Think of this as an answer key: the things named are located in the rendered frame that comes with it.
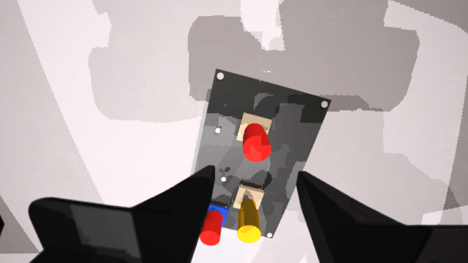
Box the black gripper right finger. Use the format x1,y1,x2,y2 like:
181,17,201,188
296,171,468,263

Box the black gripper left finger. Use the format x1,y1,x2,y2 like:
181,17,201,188
28,165,215,263

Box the dark grey circuit board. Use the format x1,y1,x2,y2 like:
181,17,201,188
194,69,331,245

